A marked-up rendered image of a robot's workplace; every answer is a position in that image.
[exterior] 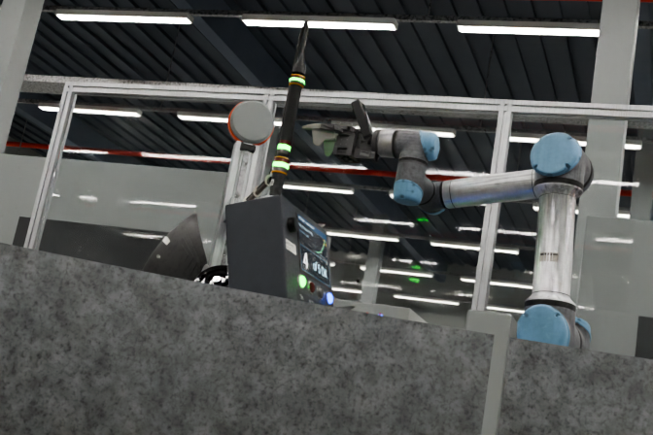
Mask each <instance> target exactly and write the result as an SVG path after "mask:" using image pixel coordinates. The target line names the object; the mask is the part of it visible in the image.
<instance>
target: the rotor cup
mask: <svg viewBox="0 0 653 435"><path fill-rule="evenodd" d="M215 277H220V278H221V280H220V281H218V282H214V281H213V279H214V278H215ZM195 282H200V283H205V284H214V285H219V286H225V287H228V270H227V265H217V266H213V267H210V268H207V269H205V270H203V271H202V272H201V273H199V274H198V275H197V277H196V278H195Z"/></svg>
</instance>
